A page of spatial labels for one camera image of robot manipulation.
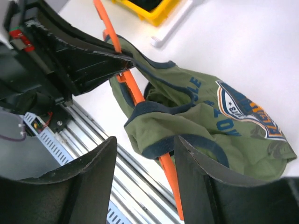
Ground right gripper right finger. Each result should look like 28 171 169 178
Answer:
174 137 280 224

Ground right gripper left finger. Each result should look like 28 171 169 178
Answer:
18 137 117 224

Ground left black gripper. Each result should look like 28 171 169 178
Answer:
0 0 134 107

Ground orange plastic hanger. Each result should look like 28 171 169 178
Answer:
93 0 184 221

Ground green tank top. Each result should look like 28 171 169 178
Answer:
109 37 297 181

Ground white metal clothes rack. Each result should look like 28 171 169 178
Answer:
150 0 205 49

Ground yellow plastic bin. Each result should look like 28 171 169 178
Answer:
112 0 180 27

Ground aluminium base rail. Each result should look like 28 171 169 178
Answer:
58 104 183 224

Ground perforated cable tray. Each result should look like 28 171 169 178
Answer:
23 112 130 224

